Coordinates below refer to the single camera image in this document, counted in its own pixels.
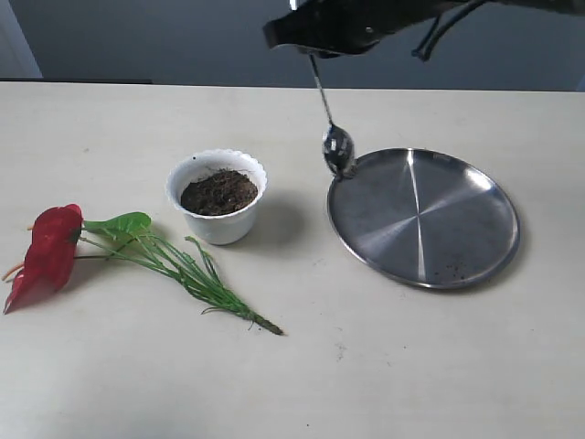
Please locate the white flower pot with soil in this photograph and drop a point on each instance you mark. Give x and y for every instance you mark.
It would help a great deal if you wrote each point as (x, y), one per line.
(218, 191)

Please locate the round stainless steel plate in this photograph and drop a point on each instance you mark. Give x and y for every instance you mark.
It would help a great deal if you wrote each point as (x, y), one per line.
(425, 218)

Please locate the artificial red anthurium flower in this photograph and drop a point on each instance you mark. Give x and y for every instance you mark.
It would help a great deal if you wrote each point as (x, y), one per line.
(60, 236)

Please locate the metal spork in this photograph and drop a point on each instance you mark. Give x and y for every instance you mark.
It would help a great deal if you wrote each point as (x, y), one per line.
(338, 145)

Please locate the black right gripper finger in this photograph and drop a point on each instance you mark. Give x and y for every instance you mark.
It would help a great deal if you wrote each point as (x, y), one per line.
(336, 28)

